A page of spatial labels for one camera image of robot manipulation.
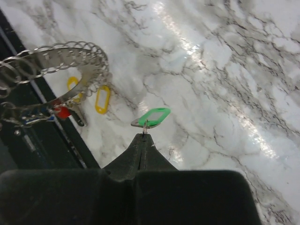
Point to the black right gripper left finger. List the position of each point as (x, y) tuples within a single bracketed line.
[(66, 197)]

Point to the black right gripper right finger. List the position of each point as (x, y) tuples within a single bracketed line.
[(203, 197)]

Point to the green tagged key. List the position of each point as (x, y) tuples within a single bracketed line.
[(151, 119)]

